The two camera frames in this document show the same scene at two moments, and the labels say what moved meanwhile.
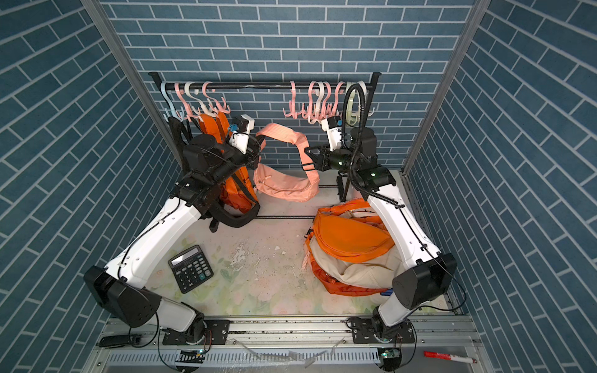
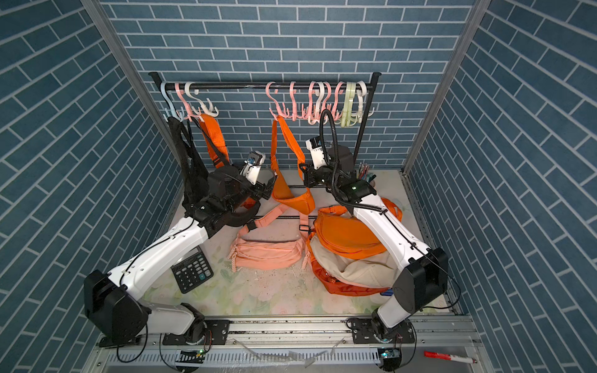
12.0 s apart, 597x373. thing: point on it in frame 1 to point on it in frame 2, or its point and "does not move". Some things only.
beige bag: [380, 273] does not move
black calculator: [190, 269] does not move
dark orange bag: [330, 284] does not move
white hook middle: [321, 96] does not move
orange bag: [237, 191] to [302, 203]
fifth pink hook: [187, 107] does not move
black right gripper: [322, 165] to [310, 174]
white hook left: [206, 113] does not move
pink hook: [222, 109] to [279, 114]
